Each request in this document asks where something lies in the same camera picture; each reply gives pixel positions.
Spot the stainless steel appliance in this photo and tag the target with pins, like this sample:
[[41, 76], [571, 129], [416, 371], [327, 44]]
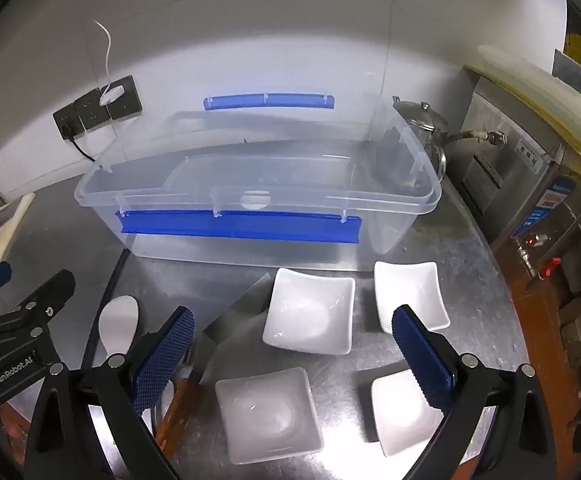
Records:
[[505, 175]]

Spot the stainless steel kettle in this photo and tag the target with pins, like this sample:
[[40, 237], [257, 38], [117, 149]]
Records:
[[423, 120]]

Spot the metal pipe fitting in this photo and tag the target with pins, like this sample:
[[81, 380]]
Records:
[[475, 136]]

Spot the clear plastic storage box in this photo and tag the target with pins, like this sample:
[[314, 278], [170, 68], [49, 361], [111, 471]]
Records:
[[270, 185]]

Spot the white spoon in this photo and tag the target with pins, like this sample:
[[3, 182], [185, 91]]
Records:
[[119, 322]]

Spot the black wall socket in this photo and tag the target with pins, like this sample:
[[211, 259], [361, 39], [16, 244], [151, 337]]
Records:
[[90, 110], [128, 95], [68, 120]]

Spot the white cutting board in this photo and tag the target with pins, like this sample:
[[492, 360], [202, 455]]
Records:
[[3, 240]]

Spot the white square dish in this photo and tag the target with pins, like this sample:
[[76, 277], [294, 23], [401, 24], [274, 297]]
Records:
[[400, 422], [268, 417], [308, 312], [410, 295]]

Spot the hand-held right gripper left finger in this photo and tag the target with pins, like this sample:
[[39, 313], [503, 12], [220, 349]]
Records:
[[163, 360]]

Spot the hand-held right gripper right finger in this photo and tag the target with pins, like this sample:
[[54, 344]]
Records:
[[423, 360]]

